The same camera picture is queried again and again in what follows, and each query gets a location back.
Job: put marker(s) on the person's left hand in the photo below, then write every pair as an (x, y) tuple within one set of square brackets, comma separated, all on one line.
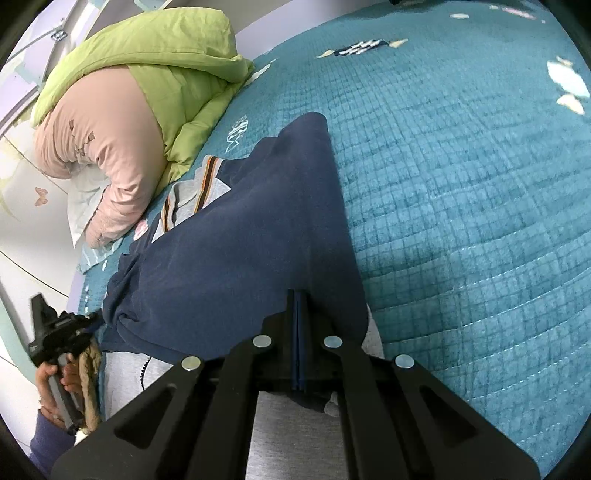
[(69, 376)]

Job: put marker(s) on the white pillow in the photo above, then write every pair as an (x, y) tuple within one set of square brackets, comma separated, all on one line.
[(85, 198)]

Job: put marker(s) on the person's grey pants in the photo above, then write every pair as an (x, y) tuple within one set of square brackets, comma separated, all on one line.
[(295, 438)]

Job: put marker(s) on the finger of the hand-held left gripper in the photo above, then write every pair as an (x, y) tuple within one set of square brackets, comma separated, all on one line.
[(90, 321)]

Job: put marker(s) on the navy blue garment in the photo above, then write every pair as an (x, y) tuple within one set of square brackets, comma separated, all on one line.
[(240, 258)]

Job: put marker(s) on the green and pink duvet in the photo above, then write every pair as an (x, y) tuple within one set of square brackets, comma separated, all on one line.
[(138, 106)]

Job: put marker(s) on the person's left forearm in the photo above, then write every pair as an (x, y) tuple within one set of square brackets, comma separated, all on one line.
[(46, 447)]

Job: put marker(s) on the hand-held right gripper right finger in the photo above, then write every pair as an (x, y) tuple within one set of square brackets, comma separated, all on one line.
[(305, 344)]

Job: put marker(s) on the teal quilted bedspread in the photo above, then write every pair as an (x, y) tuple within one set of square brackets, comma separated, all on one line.
[(452, 194)]

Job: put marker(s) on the white butterfly print headboard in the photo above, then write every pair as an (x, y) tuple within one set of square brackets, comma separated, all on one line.
[(27, 198)]

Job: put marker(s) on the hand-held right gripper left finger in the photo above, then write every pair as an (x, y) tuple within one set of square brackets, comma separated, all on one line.
[(292, 344)]

